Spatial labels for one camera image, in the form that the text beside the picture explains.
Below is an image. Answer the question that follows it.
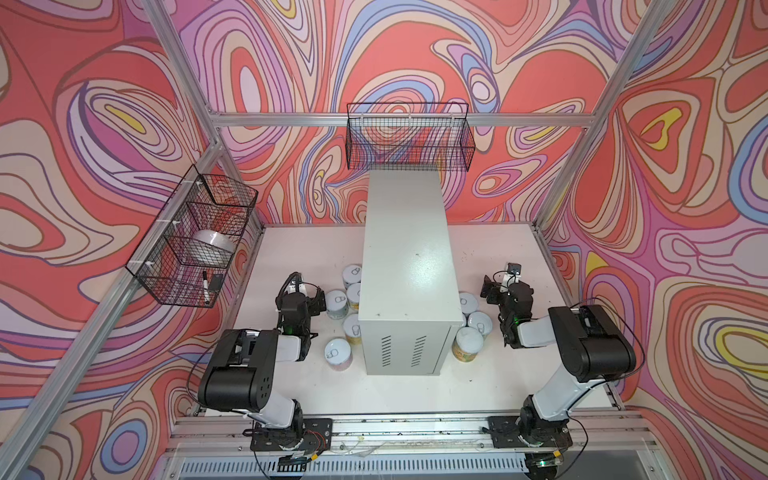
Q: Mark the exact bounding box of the green labelled can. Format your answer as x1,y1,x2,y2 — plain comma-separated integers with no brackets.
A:
467,311,493,338

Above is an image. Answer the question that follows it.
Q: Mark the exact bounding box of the orange red labelled can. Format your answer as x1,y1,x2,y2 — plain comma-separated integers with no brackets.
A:
459,292,479,318

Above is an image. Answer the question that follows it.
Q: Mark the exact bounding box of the pink labelled can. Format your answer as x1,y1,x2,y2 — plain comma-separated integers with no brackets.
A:
324,338,353,371

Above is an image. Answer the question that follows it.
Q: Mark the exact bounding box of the orange green lidded can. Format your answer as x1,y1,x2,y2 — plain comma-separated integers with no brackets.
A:
452,327,484,363

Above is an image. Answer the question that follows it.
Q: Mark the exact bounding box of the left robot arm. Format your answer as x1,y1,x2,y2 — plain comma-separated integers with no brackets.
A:
197,290,326,443

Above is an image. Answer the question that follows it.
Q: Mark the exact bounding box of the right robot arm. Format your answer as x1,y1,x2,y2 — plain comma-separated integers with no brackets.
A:
481,276,637,446

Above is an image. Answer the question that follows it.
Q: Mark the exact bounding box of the grey metal cabinet counter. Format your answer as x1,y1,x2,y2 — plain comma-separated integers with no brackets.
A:
359,170,465,376

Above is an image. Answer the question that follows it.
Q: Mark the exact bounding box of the teal can left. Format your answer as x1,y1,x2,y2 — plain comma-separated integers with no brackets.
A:
325,289,349,321

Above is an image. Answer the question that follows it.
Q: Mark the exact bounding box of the yellow can front left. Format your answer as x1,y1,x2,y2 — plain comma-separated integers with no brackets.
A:
343,314,362,345

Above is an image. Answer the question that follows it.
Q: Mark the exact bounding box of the yellow can near cabinet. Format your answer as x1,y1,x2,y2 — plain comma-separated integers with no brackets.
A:
346,283,361,312

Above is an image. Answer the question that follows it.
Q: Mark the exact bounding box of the grey can far left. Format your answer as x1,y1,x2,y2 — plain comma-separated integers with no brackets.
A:
342,264,362,289

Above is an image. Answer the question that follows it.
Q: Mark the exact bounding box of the black marker pen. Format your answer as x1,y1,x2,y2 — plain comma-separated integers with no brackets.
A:
201,270,211,305

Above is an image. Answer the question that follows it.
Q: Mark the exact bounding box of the white tape roll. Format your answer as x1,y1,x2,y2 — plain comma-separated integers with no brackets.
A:
192,229,236,253

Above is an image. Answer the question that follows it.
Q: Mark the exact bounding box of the green circuit board left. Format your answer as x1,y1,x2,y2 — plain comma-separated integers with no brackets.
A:
277,454,318,472

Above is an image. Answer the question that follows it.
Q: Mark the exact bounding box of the green circuit board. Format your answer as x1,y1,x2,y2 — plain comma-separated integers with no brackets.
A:
525,451,564,470
277,454,318,472

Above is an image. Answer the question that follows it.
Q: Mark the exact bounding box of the green circuit board right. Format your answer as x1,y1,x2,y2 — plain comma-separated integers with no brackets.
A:
525,451,564,470

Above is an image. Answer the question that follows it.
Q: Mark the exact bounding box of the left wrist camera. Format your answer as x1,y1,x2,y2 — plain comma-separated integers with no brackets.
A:
282,272,319,297

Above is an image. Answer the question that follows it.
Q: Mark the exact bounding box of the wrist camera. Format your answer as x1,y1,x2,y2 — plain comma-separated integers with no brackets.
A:
493,262,522,286
282,272,319,297

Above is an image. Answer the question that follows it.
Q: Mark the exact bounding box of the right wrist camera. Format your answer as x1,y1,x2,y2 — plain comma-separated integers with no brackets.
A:
493,262,522,286

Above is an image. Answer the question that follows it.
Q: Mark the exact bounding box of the black wire basket left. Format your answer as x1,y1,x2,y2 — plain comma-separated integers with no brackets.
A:
125,166,258,308

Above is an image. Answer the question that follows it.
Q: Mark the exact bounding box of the black wire basket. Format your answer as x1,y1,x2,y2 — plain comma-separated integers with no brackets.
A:
125,166,258,308
345,100,476,172

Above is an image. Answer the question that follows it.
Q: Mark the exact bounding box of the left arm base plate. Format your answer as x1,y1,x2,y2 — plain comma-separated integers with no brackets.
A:
242,417,333,454

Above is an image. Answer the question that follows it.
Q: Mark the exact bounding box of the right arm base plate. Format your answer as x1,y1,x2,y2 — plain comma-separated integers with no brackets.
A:
482,416,573,450

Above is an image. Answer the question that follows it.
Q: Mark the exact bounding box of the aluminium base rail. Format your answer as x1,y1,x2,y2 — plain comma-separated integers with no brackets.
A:
166,410,660,456

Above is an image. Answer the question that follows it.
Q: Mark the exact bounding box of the black wire basket rear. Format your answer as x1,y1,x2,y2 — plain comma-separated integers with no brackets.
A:
345,100,476,172

